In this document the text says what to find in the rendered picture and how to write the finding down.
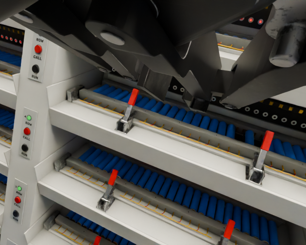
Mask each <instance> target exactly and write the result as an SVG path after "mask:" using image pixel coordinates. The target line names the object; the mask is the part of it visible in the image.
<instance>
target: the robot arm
mask: <svg viewBox="0 0 306 245"><path fill-rule="evenodd" d="M271 4H273V6H272V9H271V12H270V15H269V18H268V20H267V21H266V22H265V24H264V25H263V26H262V27H261V29H260V30H259V31H258V33H257V34H256V35H255V37H254V38H253V39H252V41H251V42H250V43H249V45H248V46H247V47H246V49H245V50H244V51H243V52H242V54H241V55H240V56H239V58H238V59H237V60H236V62H235V63H234V64H233V66H232V68H231V71H228V70H221V68H222V65H221V58H220V53H219V48H218V43H217V38H216V32H215V30H217V29H219V28H221V27H224V26H226V25H228V24H230V23H233V22H235V21H237V20H239V19H242V18H244V17H246V16H249V15H251V14H253V13H255V12H258V11H260V10H262V9H264V8H266V7H268V6H269V5H271ZM8 18H10V19H12V20H14V21H15V22H17V23H19V24H21V25H22V26H24V27H26V28H28V29H30V30H31V31H33V32H35V33H37V34H39V35H40V36H42V37H44V38H46V39H47V40H49V41H51V42H53V43H54V44H56V45H58V46H60V47H62V48H63V49H65V50H67V51H69V52H71V53H72V54H74V55H76V56H78V57H79V58H82V59H83V60H85V61H86V62H88V63H90V64H92V65H94V66H95V67H97V68H98V69H99V70H100V71H103V72H111V71H112V68H113V69H115V70H116V71H117V72H118V73H119V74H120V75H122V76H123V77H124V78H125V79H126V80H129V81H132V80H138V82H137V86H139V87H140V88H142V89H143V90H144V91H146V92H147V93H149V94H150V95H152V96H153V97H155V98H156V99H158V100H161V101H164V100H165V97H166V94H167V92H168V89H169V86H170V82H171V79H172V76H174V77H175V78H176V79H177V80H178V81H179V82H180V83H181V85H182V86H183V87H184V88H185V90H184V93H183V96H182V99H183V101H184V102H185V104H186V105H187V107H188V108H189V109H190V110H193V111H201V112H206V111H207V108H208V106H209V103H210V102H211V101H212V98H213V96H219V97H221V100H220V103H221V104H222V105H224V106H225V107H226V108H229V109H233V108H241V107H244V106H247V105H250V104H253V103H256V102H259V101H262V100H265V99H268V98H270V97H273V96H276V95H279V94H282V93H285V92H288V91H291V90H294V89H297V88H300V87H303V86H306V0H0V22H2V21H4V20H6V19H8Z"/></svg>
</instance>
